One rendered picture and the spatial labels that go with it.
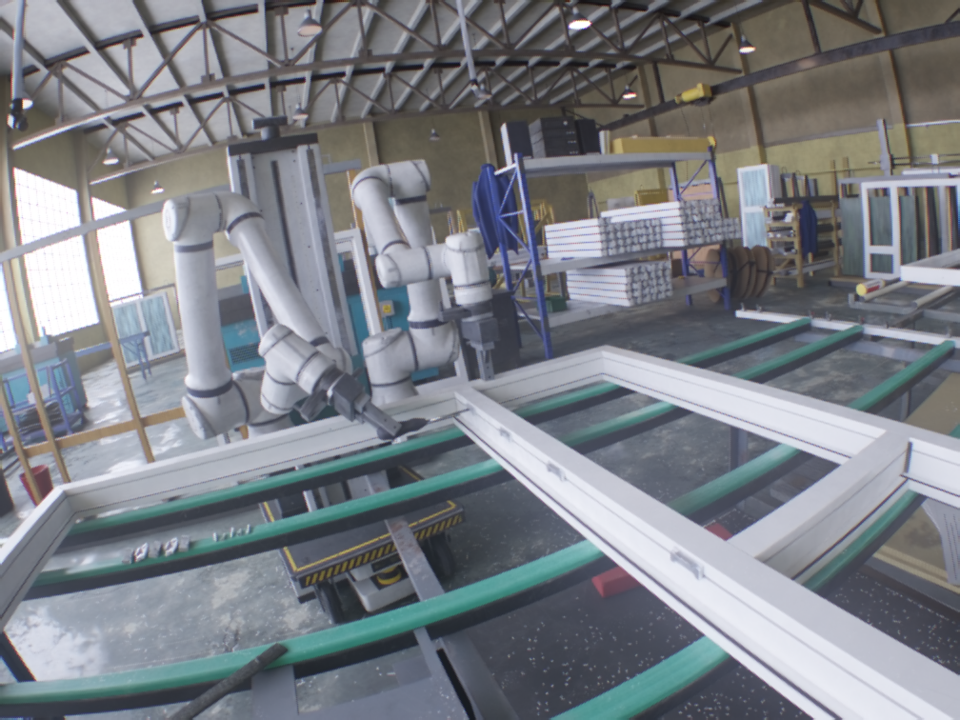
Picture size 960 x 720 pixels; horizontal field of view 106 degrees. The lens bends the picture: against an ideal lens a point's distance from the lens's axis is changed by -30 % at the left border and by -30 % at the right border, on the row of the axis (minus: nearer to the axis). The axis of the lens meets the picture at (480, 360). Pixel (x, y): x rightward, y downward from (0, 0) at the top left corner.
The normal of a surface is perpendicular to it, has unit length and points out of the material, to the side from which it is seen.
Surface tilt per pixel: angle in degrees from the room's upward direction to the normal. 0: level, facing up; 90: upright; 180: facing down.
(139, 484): 90
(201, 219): 108
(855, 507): 90
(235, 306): 90
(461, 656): 0
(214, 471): 90
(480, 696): 0
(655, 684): 0
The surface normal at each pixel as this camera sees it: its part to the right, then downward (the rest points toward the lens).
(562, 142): 0.24, 0.18
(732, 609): -0.92, 0.23
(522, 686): -0.16, -0.96
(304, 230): 0.52, 0.11
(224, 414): 0.79, 0.32
